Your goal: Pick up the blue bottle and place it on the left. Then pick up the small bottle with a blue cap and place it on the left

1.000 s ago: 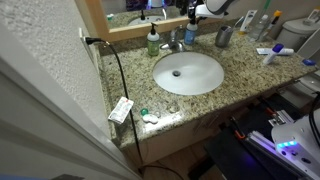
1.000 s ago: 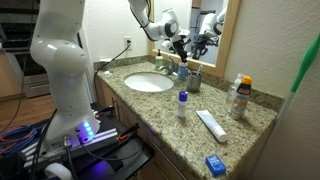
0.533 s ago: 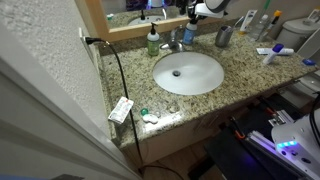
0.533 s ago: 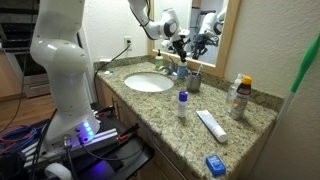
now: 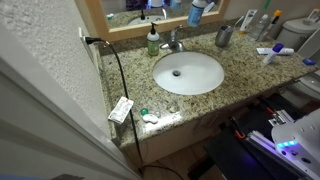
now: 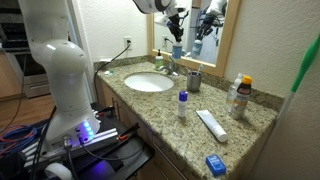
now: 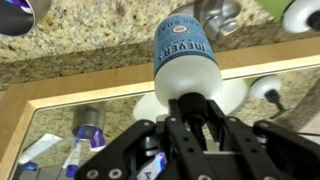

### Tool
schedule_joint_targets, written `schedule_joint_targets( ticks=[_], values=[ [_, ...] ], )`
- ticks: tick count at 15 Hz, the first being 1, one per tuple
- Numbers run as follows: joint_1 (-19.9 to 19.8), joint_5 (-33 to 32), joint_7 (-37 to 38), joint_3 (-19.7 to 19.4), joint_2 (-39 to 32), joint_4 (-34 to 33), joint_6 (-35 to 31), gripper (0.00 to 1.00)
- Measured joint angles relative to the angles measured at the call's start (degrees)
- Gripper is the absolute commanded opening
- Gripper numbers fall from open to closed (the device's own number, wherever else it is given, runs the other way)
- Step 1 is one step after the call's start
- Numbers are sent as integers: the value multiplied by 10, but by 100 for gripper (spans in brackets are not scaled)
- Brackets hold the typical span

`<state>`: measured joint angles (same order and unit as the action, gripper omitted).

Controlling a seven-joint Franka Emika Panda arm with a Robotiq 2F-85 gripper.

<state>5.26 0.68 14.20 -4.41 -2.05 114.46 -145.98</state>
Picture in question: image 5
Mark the blue soap pump bottle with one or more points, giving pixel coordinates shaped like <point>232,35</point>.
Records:
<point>196,13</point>

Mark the small white bottle blue cap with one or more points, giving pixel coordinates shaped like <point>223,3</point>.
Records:
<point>271,55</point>

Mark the green lens case cap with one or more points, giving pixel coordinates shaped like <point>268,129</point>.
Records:
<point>144,111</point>

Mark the green soap pump bottle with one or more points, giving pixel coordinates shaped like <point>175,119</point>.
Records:
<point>153,45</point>

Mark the clear plastic bottle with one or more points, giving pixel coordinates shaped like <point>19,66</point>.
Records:
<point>257,29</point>

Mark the sunscreen spray bottle orange cap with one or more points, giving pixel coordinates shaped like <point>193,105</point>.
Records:
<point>272,23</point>

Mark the white oval sink basin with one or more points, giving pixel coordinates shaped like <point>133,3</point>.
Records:
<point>193,78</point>

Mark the white red paper packet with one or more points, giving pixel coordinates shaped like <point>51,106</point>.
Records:
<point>120,110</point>

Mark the beige vanity cabinet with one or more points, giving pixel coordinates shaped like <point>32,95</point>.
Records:
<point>173,136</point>

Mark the chrome sink faucet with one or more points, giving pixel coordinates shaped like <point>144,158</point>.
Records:
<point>173,41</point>

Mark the wood framed mirror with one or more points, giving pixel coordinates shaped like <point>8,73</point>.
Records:
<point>150,32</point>

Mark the grey metal cup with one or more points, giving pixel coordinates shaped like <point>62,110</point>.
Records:
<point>222,37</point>

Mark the orange black clamp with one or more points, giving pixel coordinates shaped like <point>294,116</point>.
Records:
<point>238,130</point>
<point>270,109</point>

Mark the black robot cart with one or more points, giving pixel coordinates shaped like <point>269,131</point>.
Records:
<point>233,156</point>

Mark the toothbrush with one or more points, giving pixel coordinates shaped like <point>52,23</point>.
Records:
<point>237,22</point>

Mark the plain white cream tube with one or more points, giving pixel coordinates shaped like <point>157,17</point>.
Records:
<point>288,51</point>

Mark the white toilet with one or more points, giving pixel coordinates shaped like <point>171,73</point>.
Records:
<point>295,31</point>

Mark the blue dental floss box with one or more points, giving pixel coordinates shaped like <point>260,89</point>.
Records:
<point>309,62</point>

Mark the white wall outlet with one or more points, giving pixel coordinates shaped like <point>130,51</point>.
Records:
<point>87,50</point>

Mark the aluminium rail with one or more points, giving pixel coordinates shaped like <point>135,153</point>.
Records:
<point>263,141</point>

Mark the white door frame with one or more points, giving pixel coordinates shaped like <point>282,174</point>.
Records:
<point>50,133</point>

